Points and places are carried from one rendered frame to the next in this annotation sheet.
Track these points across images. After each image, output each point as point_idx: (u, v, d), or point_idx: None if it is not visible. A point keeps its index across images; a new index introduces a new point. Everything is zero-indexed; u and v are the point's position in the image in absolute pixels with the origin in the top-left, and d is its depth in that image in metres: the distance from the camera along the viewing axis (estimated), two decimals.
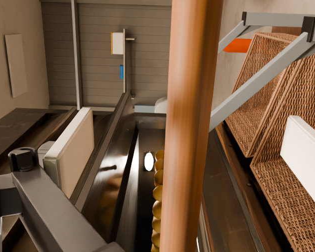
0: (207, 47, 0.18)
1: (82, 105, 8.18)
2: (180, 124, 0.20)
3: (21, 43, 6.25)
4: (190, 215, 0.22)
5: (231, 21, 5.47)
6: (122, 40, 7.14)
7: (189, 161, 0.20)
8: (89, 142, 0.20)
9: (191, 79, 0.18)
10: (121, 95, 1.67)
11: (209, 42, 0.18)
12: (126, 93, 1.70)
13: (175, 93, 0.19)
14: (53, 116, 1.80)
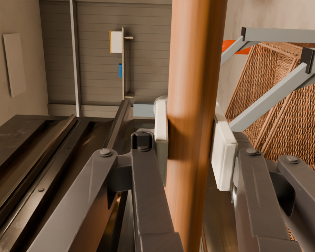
0: (210, 53, 0.16)
1: (81, 104, 8.18)
2: (182, 135, 0.18)
3: (19, 43, 6.23)
4: (192, 228, 0.21)
5: (230, 21, 5.46)
6: (121, 39, 7.12)
7: (191, 173, 0.19)
8: None
9: (193, 87, 0.17)
10: (121, 103, 1.68)
11: (213, 48, 0.16)
12: (126, 101, 1.71)
13: (176, 101, 0.18)
14: (53, 123, 1.81)
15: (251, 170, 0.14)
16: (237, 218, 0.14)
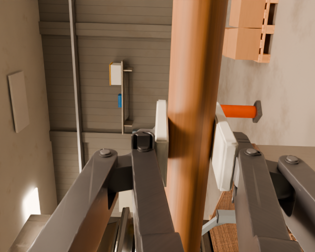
0: (210, 52, 0.16)
1: (82, 131, 8.46)
2: (182, 135, 0.18)
3: (23, 80, 6.52)
4: (192, 228, 0.21)
5: (224, 63, 5.76)
6: (120, 72, 7.42)
7: (191, 173, 0.19)
8: None
9: (193, 87, 0.17)
10: (121, 213, 1.97)
11: (213, 48, 0.16)
12: (125, 209, 2.00)
13: (177, 101, 0.18)
14: None
15: (251, 170, 0.14)
16: (237, 218, 0.14)
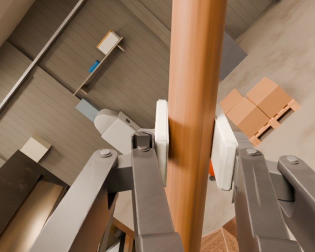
0: (210, 54, 0.17)
1: (37, 64, 7.77)
2: (182, 136, 0.18)
3: None
4: (193, 229, 0.21)
5: None
6: (114, 44, 7.17)
7: (191, 174, 0.19)
8: None
9: (193, 88, 0.17)
10: None
11: (213, 49, 0.16)
12: None
13: (177, 102, 0.18)
14: (44, 180, 1.96)
15: (251, 170, 0.14)
16: (237, 218, 0.14)
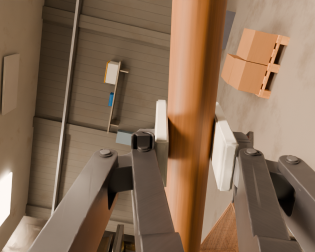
0: (210, 54, 0.17)
1: (67, 122, 8.37)
2: (182, 136, 0.18)
3: (18, 63, 6.38)
4: (192, 229, 0.21)
5: (220, 84, 5.92)
6: (117, 71, 7.42)
7: (191, 174, 0.19)
8: None
9: (193, 89, 0.17)
10: (116, 230, 2.03)
11: (212, 49, 0.17)
12: (120, 227, 2.06)
13: (176, 103, 0.18)
14: None
15: (251, 170, 0.14)
16: (237, 218, 0.14)
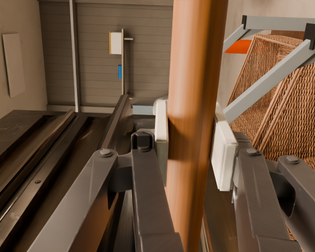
0: (210, 53, 0.17)
1: (80, 105, 8.16)
2: (182, 134, 0.18)
3: (19, 43, 6.22)
4: (191, 228, 0.21)
5: (230, 22, 5.46)
6: (121, 40, 7.12)
7: (191, 173, 0.19)
8: None
9: (193, 87, 0.17)
10: (119, 98, 1.66)
11: (213, 48, 0.17)
12: (124, 95, 1.69)
13: (177, 101, 0.18)
14: (50, 118, 1.78)
15: (251, 170, 0.14)
16: (237, 218, 0.14)
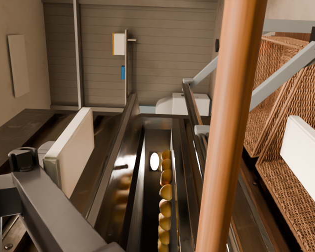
0: (251, 52, 0.22)
1: (84, 106, 8.23)
2: (226, 115, 0.24)
3: (23, 44, 6.30)
4: (229, 191, 0.27)
5: None
6: (124, 41, 7.19)
7: (231, 146, 0.25)
8: (89, 142, 0.20)
9: (237, 78, 0.23)
10: (128, 97, 1.72)
11: (254, 49, 0.22)
12: (133, 94, 1.75)
13: (223, 89, 0.24)
14: (61, 117, 1.84)
15: None
16: None
